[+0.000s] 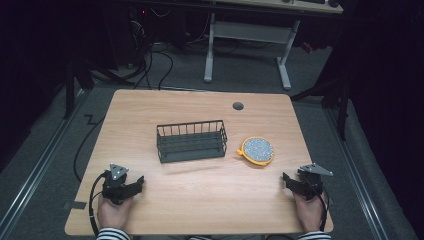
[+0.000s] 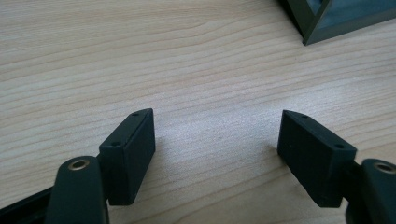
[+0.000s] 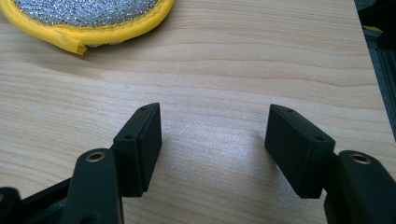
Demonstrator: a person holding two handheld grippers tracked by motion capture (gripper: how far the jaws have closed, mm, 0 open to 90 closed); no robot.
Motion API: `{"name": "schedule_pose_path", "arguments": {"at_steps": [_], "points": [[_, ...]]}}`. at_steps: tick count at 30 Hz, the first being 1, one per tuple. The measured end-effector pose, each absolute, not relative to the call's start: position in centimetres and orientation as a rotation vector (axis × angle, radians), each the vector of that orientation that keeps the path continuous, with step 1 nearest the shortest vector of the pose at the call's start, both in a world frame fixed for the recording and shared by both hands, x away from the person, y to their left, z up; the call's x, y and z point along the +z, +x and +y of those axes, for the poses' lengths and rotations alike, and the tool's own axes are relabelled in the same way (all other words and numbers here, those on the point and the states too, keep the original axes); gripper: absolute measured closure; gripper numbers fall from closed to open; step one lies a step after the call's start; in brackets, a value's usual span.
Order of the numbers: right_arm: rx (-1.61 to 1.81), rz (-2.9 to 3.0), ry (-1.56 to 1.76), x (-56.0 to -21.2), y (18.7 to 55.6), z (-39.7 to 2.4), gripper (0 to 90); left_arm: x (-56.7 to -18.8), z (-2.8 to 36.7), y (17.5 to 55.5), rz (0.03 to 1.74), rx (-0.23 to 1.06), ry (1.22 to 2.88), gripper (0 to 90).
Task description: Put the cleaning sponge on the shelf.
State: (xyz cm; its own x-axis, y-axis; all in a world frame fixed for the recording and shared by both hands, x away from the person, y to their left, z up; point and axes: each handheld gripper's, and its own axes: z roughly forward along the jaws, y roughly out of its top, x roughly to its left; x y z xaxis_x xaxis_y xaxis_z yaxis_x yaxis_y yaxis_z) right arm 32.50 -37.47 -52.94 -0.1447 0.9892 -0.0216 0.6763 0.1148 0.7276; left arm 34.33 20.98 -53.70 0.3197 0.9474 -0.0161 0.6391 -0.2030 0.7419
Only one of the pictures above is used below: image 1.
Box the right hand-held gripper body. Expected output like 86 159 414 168
294 162 334 201

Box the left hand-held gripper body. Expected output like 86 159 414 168
101 162 138 205

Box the person's left hand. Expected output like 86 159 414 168
97 194 135 232

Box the person's right hand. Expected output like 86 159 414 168
292 191 327 233

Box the black metal stand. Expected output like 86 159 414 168
290 71 351 142
62 58 134 120

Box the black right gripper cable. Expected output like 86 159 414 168
317 186 331 233

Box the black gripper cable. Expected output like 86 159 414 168
87 170 110 237
317 186 331 233

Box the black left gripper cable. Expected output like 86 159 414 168
87 170 110 237

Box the metal floor rail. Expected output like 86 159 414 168
0 88 90 234
324 108 390 240

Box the black floor cable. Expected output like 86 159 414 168
73 114 106 184

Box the dark wire basket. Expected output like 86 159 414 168
156 119 229 164

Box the bundle of black floor cables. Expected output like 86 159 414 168
128 6 175 91

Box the white metal desk frame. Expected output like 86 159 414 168
203 12 302 91

